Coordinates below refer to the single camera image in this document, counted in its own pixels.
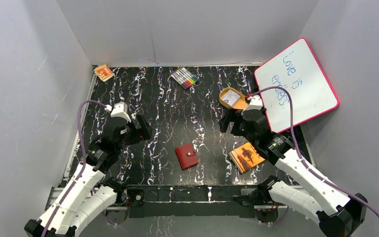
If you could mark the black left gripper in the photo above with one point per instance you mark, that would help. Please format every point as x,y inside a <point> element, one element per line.
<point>140,127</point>

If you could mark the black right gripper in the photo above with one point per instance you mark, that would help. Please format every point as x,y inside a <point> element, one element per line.
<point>231,115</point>

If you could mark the red leather card holder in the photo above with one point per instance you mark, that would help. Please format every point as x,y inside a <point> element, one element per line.
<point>186,155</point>

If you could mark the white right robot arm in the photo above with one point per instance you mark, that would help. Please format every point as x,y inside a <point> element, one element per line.
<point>337,214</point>

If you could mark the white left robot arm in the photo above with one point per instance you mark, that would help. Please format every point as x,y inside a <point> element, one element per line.
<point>88,193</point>

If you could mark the white credit card in tray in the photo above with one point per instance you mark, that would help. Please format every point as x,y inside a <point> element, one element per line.
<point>230,97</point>

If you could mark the small orange card box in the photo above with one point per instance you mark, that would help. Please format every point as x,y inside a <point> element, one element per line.
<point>103,72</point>

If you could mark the yellow oval tray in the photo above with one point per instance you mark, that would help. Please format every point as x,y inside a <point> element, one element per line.
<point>241,104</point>

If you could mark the orange book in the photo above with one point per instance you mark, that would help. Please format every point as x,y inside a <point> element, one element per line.
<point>245,158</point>

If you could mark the pack of coloured markers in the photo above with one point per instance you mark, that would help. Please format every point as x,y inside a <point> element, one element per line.
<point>184,77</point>

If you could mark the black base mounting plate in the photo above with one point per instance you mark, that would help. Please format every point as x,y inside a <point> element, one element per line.
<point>192,198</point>

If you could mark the pink framed whiteboard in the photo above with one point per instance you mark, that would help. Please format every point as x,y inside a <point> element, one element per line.
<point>297,87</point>

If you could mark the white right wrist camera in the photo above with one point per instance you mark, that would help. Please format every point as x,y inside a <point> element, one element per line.
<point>254,103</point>

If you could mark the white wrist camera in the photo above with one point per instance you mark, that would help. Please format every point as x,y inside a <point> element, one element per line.
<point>120,110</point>
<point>254,103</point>

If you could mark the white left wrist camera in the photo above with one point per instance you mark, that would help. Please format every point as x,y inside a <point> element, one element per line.
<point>120,110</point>

